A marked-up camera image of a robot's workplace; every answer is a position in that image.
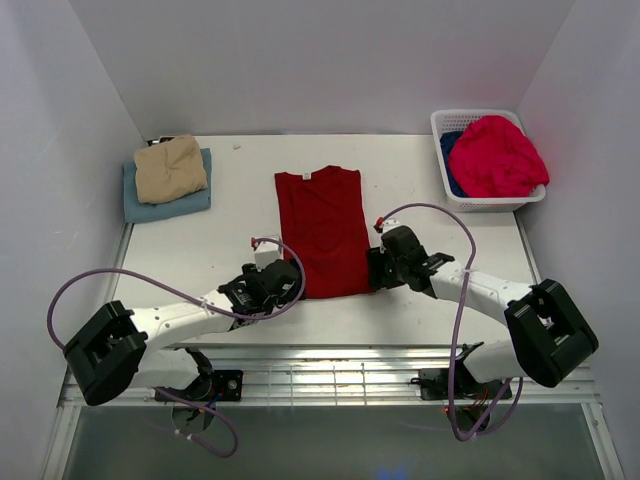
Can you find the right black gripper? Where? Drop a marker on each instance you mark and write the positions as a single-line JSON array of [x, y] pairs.
[[376, 258]]

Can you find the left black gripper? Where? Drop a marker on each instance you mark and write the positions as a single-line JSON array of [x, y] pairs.
[[249, 271]]

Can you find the dark red t shirt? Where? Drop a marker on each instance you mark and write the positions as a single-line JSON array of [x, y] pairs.
[[322, 220]]

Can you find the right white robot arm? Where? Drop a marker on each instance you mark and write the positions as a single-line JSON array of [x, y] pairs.
[[548, 335]]

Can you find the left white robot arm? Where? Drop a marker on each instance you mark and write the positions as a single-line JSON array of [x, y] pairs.
[[119, 348]]

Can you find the dark blue t shirt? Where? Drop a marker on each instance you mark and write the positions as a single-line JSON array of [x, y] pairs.
[[447, 143]]

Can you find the pink crumpled t shirt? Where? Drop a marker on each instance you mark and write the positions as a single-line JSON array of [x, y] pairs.
[[492, 158]]

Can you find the folded light blue t shirt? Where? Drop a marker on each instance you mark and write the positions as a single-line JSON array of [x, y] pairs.
[[136, 212]]

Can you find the white plastic basket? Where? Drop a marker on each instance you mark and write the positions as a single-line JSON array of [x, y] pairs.
[[447, 120]]

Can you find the folded beige t shirt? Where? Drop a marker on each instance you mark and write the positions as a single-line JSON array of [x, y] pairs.
[[169, 170]]

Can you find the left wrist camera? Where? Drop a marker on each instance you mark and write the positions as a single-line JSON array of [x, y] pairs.
[[266, 253]]

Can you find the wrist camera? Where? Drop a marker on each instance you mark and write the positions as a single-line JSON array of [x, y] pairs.
[[385, 225], [266, 253]]

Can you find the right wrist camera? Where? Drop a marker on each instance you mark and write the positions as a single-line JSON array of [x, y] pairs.
[[385, 225]]

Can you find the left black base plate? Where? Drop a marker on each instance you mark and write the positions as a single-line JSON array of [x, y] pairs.
[[214, 385]]

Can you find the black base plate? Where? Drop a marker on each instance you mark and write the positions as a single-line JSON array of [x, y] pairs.
[[214, 385], [433, 385]]

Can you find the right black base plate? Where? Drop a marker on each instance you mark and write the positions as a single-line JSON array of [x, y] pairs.
[[433, 385]]

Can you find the aluminium rail frame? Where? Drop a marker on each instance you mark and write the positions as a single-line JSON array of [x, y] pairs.
[[357, 350]]

